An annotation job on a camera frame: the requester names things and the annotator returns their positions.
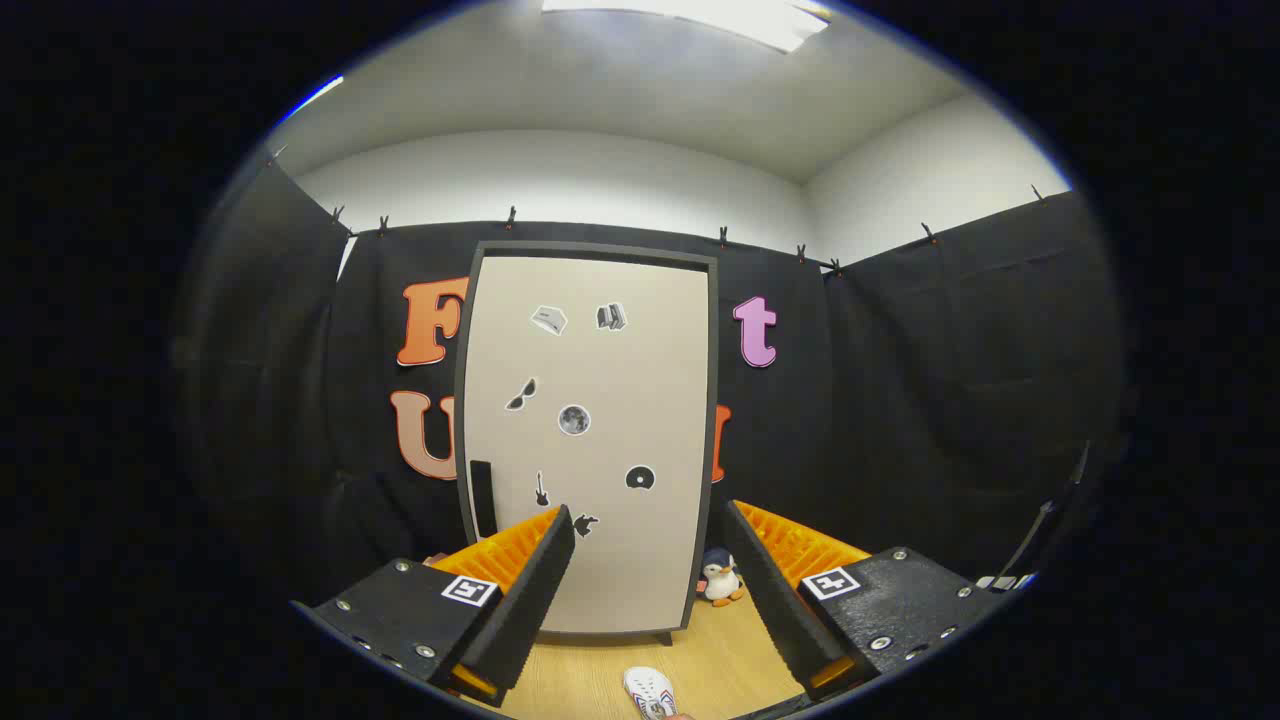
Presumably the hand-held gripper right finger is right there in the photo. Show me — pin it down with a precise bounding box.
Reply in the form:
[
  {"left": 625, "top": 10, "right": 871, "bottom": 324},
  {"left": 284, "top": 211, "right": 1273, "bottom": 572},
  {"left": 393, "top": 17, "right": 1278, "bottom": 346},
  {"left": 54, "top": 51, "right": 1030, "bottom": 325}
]
[{"left": 720, "top": 498, "right": 1011, "bottom": 701}]

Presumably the penguin plush toy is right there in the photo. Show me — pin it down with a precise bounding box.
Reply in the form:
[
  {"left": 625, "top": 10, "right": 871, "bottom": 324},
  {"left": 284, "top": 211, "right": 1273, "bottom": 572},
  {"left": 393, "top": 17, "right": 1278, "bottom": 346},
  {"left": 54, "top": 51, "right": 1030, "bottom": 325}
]
[{"left": 697, "top": 548, "right": 746, "bottom": 608}]

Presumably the white striped canvas shoe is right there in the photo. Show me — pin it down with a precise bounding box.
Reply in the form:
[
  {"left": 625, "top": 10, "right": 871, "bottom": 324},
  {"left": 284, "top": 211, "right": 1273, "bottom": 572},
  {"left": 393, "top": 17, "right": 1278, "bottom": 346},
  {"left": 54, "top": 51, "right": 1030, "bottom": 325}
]
[{"left": 623, "top": 667, "right": 681, "bottom": 720}]

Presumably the grey shoe cabinet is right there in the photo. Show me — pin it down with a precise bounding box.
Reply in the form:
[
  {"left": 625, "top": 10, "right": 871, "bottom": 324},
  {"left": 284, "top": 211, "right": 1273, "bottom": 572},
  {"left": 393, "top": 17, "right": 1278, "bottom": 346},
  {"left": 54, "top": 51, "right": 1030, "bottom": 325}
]
[{"left": 453, "top": 240, "right": 719, "bottom": 646}]

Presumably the beige shoe cabinet door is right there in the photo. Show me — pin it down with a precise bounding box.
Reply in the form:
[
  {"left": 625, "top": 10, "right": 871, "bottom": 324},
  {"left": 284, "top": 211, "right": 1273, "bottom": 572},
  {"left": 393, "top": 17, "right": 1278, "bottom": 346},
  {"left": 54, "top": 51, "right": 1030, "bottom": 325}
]
[{"left": 462, "top": 255, "right": 713, "bottom": 636}]

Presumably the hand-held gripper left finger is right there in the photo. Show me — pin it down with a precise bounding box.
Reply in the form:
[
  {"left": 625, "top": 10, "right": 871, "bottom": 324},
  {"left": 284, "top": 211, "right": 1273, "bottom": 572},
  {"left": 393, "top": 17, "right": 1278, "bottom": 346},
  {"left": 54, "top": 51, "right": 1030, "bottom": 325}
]
[{"left": 290, "top": 505, "right": 578, "bottom": 709}]

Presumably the row of black clips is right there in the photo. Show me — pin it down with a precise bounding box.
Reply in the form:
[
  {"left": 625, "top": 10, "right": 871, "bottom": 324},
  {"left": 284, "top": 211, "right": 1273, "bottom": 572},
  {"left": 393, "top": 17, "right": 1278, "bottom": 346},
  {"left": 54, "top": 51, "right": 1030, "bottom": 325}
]
[{"left": 265, "top": 145, "right": 1046, "bottom": 276}]

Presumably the black metal stand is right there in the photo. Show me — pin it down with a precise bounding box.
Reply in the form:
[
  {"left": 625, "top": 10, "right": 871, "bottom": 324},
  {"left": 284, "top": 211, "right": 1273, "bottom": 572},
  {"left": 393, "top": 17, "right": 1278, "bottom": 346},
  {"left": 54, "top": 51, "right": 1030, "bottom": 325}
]
[{"left": 985, "top": 440, "right": 1091, "bottom": 591}]

